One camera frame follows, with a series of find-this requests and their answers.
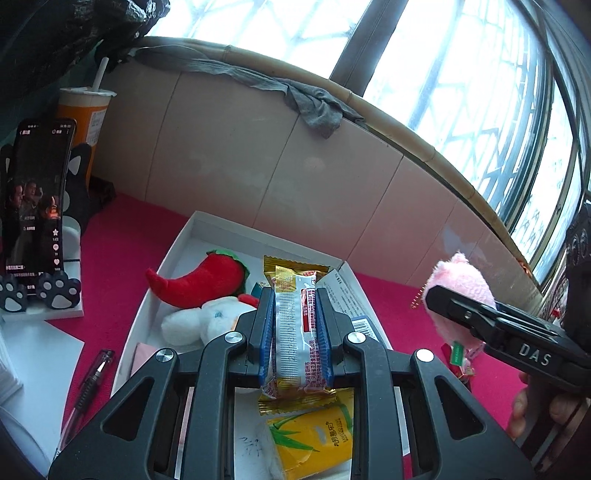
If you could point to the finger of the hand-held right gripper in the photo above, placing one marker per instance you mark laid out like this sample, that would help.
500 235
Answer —
455 307

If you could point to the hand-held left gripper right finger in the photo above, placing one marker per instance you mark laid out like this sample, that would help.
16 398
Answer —
324 341

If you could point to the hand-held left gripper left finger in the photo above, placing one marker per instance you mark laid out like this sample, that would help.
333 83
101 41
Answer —
267 332

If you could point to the gold white snack packet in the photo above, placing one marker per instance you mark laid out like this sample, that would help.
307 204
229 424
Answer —
295 332

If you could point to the pink plush toy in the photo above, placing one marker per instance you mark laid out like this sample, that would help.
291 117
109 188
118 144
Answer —
461 277

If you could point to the white plush toy red bow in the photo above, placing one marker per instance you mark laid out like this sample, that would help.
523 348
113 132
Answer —
198 323

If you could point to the red chili plush toy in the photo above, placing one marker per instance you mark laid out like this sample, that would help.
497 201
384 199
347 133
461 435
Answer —
203 281

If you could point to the yellow tissue pack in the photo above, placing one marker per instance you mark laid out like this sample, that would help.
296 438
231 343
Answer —
314 438

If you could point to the white cardboard tray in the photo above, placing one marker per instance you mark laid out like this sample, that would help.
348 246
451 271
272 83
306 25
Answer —
198 240

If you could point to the cream pink box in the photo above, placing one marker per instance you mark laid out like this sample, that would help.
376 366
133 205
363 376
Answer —
141 357

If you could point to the person's right hand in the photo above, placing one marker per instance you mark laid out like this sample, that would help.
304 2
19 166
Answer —
518 410

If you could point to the red tablecloth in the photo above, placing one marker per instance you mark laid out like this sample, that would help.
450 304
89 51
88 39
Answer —
401 323

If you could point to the clear red pen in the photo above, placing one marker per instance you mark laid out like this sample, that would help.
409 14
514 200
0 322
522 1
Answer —
92 378

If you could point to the smartphone on paw stand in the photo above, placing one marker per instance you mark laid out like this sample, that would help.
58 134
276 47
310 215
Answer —
55 295

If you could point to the white paper sheet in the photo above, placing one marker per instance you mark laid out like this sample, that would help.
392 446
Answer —
41 355

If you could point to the grey cloth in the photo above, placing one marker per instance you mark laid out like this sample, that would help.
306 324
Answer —
314 106

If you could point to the black smartphone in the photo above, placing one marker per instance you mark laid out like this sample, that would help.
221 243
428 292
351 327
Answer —
37 198

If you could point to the orange drink cup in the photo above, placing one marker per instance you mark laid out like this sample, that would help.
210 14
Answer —
87 124

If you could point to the window with metal grille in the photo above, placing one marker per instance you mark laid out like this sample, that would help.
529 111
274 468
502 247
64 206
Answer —
277 27

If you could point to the white drinking straw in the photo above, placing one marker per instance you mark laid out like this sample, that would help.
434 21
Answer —
100 76

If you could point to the black plastic bag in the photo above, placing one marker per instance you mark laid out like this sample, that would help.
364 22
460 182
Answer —
69 32

